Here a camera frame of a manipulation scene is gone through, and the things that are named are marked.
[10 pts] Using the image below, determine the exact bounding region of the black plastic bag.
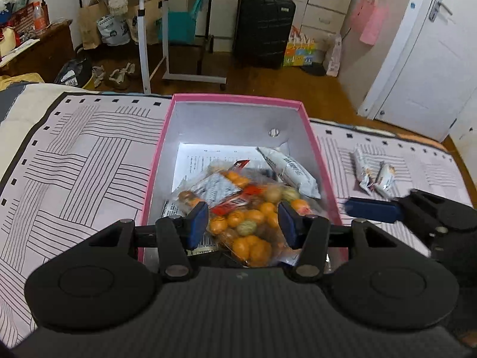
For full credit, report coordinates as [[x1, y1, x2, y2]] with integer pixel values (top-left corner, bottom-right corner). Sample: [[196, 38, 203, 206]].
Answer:
[[54, 58, 94, 86]]

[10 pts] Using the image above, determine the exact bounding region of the pink cardboard box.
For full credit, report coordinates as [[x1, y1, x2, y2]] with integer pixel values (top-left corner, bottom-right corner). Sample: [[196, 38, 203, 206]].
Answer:
[[137, 93, 349, 269]]

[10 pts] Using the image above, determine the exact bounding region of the small white snack packet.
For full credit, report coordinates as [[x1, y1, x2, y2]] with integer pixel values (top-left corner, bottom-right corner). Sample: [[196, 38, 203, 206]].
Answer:
[[352, 144, 374, 195], [374, 162, 399, 199], [256, 146, 322, 199]]

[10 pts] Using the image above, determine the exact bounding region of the white printed bag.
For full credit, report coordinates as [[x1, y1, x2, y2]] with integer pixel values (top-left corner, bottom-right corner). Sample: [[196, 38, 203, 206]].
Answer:
[[97, 14, 131, 46]]

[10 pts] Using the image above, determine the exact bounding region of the beige shoe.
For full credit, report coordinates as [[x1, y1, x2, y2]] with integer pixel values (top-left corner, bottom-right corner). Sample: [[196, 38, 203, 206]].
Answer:
[[109, 63, 137, 90], [91, 65, 107, 88]]

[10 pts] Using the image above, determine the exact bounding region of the clear plastic bottle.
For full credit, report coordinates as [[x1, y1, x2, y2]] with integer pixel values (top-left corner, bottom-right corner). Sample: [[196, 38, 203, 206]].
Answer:
[[33, 2, 49, 34]]

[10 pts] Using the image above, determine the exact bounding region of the printed paper sheet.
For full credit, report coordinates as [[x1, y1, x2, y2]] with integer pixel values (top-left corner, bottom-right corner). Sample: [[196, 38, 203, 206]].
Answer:
[[172, 143, 278, 195]]

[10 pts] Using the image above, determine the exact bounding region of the teal bag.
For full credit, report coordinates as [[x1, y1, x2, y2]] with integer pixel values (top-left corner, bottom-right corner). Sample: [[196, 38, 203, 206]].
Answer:
[[157, 0, 204, 43]]

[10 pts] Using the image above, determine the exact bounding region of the metal door handle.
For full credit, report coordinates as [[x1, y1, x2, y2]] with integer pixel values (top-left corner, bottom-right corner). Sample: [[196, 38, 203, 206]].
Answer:
[[428, 0, 453, 22]]

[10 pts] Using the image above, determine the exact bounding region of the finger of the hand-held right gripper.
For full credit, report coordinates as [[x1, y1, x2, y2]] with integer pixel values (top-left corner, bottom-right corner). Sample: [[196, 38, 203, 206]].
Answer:
[[343, 189, 440, 229]]

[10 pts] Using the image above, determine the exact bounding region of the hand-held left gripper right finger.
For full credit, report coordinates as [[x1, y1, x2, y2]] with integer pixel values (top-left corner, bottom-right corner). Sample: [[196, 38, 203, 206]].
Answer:
[[278, 200, 397, 283]]

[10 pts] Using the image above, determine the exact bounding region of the white door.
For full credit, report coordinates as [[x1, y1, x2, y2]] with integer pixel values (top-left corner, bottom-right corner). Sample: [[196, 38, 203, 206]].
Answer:
[[358, 0, 477, 142]]

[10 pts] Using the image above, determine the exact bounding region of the mustard yellow cloth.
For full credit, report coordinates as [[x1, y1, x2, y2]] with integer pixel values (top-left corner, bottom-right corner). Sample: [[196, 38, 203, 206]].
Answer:
[[0, 74, 45, 91]]

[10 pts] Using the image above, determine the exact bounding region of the black round base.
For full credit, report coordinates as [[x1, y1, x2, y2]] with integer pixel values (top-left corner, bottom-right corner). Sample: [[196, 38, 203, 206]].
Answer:
[[300, 63, 328, 77]]

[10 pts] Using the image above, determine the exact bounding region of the black suitcase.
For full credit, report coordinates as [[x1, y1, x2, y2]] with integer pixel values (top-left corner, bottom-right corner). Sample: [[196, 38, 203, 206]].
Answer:
[[233, 0, 297, 70]]

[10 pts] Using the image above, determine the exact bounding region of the clear bag of coated nuts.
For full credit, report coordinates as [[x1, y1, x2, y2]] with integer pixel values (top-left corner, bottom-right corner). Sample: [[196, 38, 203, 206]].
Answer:
[[205, 184, 317, 268], [173, 160, 269, 209]]

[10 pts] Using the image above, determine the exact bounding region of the striped bedsheet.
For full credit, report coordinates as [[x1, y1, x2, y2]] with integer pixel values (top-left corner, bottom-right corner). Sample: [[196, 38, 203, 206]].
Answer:
[[0, 93, 477, 347]]

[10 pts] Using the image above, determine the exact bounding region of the dark wooden cabinet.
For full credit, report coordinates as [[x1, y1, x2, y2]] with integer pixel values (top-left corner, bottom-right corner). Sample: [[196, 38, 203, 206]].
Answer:
[[0, 20, 75, 83]]

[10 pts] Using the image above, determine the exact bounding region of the brown paper bag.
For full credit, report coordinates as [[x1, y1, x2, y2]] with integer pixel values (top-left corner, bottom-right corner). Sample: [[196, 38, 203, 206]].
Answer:
[[127, 0, 162, 45], [78, 0, 110, 50]]

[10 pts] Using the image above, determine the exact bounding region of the beige grey quilt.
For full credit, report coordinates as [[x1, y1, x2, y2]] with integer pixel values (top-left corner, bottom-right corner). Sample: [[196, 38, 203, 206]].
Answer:
[[0, 82, 101, 138]]

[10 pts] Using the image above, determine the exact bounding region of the colourful gift bag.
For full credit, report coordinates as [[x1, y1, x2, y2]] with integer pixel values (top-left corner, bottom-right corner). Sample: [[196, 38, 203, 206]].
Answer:
[[283, 26, 317, 68]]

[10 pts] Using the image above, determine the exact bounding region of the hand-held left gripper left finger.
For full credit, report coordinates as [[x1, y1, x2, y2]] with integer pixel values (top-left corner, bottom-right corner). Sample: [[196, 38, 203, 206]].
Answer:
[[87, 201, 210, 282]]

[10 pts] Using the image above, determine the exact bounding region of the pink hanging bag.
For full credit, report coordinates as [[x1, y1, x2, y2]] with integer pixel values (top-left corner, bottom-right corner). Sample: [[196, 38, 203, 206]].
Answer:
[[350, 0, 388, 47]]

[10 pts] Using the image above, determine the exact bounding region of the white pink bag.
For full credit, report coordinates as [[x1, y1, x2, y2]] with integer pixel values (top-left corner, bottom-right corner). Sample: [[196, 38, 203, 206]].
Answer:
[[325, 33, 343, 77]]

